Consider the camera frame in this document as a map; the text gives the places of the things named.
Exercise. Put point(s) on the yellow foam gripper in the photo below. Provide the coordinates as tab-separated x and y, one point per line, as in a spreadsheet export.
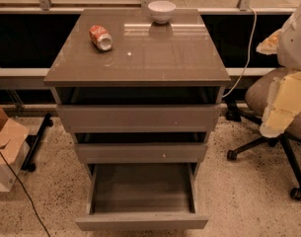
294	46

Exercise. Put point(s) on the grey bottom drawer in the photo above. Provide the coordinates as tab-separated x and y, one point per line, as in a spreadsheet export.
155	196

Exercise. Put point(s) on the grey drawer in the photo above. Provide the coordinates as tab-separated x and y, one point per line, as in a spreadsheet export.
155	196
93	153
78	119

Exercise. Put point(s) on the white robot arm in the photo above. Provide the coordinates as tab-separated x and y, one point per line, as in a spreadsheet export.
284	95

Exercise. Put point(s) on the grey drawer cabinet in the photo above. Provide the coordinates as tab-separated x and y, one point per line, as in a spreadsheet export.
173	64

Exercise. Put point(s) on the grey middle drawer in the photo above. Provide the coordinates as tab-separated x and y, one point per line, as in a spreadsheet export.
93	153

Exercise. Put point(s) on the grey top drawer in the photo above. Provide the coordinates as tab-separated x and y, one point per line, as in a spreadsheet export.
78	119

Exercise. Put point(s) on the brown office chair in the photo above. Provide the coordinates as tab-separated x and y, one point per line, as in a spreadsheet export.
256	100

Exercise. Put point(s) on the white ceramic bowl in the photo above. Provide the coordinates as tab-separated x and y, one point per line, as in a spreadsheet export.
161	11

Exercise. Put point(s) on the crushed red soda can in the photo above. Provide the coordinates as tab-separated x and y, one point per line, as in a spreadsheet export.
101	38

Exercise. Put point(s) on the black stand leg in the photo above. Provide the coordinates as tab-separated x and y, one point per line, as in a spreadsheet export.
34	141

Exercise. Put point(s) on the cardboard box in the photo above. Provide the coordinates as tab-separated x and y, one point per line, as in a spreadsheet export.
13	150

